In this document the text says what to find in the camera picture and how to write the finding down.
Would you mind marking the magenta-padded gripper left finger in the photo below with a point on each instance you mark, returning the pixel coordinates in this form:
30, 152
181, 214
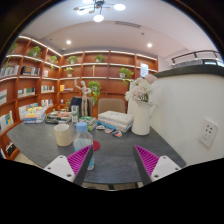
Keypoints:
63, 166

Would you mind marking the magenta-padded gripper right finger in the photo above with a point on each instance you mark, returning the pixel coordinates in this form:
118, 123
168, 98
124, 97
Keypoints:
160, 166

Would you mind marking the clear blue-capped water bottle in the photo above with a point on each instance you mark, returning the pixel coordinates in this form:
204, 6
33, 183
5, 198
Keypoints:
82, 140

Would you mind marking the cream cup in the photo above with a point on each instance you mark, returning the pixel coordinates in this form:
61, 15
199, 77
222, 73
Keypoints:
63, 135

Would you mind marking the stack of dark books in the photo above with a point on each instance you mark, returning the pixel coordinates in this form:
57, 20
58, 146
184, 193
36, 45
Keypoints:
58, 117

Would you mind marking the white jug vase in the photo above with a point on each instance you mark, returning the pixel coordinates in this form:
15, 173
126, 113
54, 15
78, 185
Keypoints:
141, 120

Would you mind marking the green box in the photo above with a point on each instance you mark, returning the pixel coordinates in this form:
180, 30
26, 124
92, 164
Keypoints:
89, 120

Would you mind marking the white and green carton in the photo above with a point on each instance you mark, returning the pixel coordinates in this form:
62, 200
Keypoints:
75, 113

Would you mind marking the stack of colourful books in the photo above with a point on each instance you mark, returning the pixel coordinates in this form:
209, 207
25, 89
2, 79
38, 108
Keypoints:
34, 116

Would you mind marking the stack of white books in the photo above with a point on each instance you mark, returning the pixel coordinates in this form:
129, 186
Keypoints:
116, 120

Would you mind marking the dark chair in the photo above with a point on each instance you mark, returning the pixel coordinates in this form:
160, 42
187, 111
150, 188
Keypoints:
76, 103

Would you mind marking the wooden artist mannequin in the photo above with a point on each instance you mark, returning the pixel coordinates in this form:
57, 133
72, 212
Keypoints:
84, 95

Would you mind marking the tan chair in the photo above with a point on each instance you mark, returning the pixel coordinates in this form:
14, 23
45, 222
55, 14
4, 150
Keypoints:
111, 105

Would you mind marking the white and pink flower bouquet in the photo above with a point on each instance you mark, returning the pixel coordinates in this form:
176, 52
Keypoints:
140, 88

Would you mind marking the white paper notice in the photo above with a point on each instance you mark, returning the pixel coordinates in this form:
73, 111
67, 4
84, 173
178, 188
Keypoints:
144, 70

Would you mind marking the dark metal railing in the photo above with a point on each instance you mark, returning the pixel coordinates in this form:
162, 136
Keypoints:
195, 52

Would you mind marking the round ceiling spotlight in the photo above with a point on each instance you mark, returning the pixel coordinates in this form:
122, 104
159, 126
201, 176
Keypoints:
68, 42
149, 45

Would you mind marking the ceiling air vent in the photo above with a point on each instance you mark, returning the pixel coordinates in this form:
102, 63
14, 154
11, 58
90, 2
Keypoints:
128, 24

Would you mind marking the ceiling chandelier lamp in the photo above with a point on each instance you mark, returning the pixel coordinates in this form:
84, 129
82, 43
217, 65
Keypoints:
98, 17

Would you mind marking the white wall socket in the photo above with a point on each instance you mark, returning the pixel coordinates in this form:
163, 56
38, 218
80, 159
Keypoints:
208, 133

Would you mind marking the wooden wall shelf unit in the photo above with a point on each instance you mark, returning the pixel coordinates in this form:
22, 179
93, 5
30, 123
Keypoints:
106, 71

